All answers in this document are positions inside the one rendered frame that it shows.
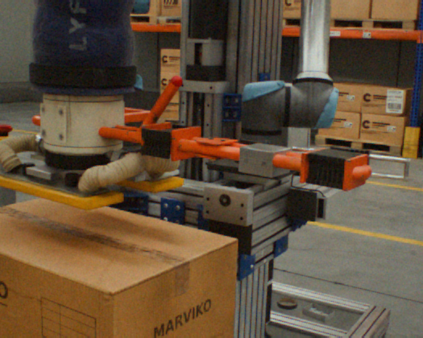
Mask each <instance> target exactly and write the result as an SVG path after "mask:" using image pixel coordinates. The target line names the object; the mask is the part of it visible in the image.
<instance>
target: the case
mask: <svg viewBox="0 0 423 338"><path fill-rule="evenodd" d="M237 248H238V239H236V238H233V237H227V236H223V235H221V234H217V233H211V232H208V231H205V230H201V229H195V228H192V227H188V226H185V225H179V224H176V223H172V222H168V221H162V220H159V219H156V218H152V217H149V216H143V215H139V214H136V213H133V212H127V211H123V210H120V209H117V208H111V207H108V206H104V207H100V208H95V209H91V210H88V211H86V210H84V209H80V208H75V207H73V206H69V205H66V204H62V203H59V202H55V201H52V200H47V199H44V198H37V199H33V200H28V201H24V202H20V203H17V204H10V205H7V206H2V207H0V338H233V333H234V299H235V283H236V266H237Z"/></svg>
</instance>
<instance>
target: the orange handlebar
mask: <svg viewBox="0 0 423 338"><path fill-rule="evenodd" d="M149 113H150V111H149V110H143V109H132V108H125V109H124V123H128V122H141V121H144V120H145V118H146V117H147V115H148V114H149ZM31 121H32V123H33V124H35V125H37V126H40V115H36V116H34V117H33V118H32V119H31ZM115 127H116V128H111V127H106V126H103V127H101V128H100V129H99V131H98V133H99V135H100V136H102V137H104V138H113V139H118V140H122V141H127V142H135V143H140V144H141V132H135V131H131V130H136V131H138V129H139V128H135V127H130V126H121V125H116V126H115ZM117 128H121V129H126V130H121V129H117ZM235 142H237V140H232V139H226V138H198V137H194V138H193V139H192V141H191V140H185V139H181V140H180V141H179V142H178V149H179V150H181V151H186V152H191V153H196V154H199V155H196V156H197V157H200V158H205V159H213V160H221V159H231V160H236V161H238V158H239V147H241V146H247V145H243V144H238V143H235ZM301 155H302V154H300V153H295V152H288V153H287V154H286V156H285V155H276V156H275V157H274V159H273V160H272V163H273V166H274V167H277V168H282V169H287V170H291V171H301ZM371 173H372V172H371V168H370V167H369V166H368V165H366V164H363V165H362V166H361V167H356V168H355V169H354V170H353V174H352V179H353V180H354V181H362V180H365V179H368V178H369V177H370V176H371Z"/></svg>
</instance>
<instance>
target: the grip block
mask: <svg viewBox="0 0 423 338"><path fill-rule="evenodd" d="M194 137H198V138H201V126H183V125H177V124H172V123H171V122H162V123H156V124H149V125H142V126H141V155H142V156H144V155H148V156H152V157H157V158H162V159H170V155H171V161H173V162H175V161H178V160H182V159H190V158H194V157H196V155H199V154H196V153H191V152H186V151H181V150H179V149H178V142H179V141H180V140H181V139H185V140H191V141H192V139H193V138H194Z"/></svg>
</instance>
